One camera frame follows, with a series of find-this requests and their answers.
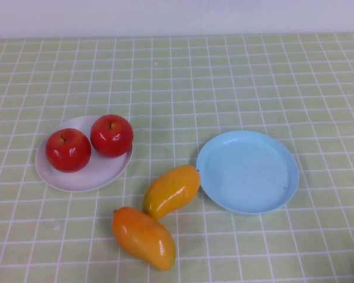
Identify shiny red apple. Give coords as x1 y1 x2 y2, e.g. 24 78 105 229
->
45 127 92 173
90 114 135 158

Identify deep orange mango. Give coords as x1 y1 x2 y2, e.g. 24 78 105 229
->
111 206 177 271

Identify yellow orange mango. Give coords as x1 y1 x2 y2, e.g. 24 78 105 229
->
142 164 201 219

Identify light blue round plate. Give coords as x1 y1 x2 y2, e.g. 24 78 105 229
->
195 130 300 215

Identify green white checked tablecloth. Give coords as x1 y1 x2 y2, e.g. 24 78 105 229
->
0 31 354 283

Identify white round plate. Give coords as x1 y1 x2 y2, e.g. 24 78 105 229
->
34 114 134 193

